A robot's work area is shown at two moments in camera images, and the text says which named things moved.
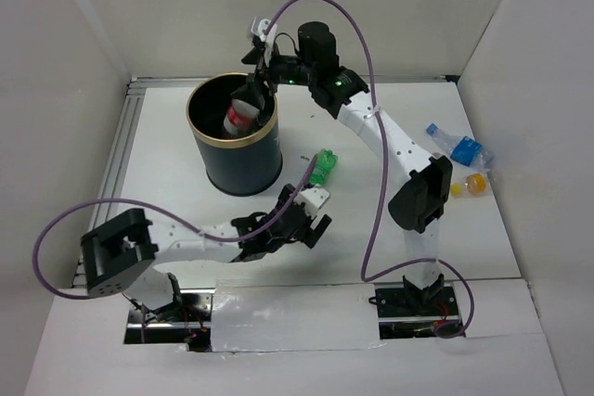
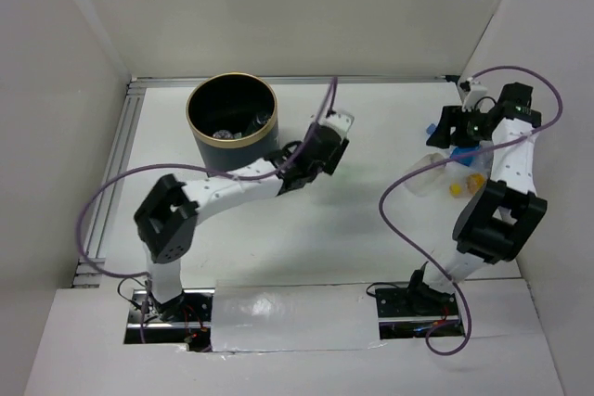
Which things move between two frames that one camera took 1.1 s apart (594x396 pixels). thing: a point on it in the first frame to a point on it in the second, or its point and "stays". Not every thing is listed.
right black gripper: [264, 69] to [442, 135]
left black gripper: [307, 232] to [335, 156]
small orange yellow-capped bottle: [474, 184] stays
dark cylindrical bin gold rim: [235, 166] stays
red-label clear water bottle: [240, 115] to [223, 134]
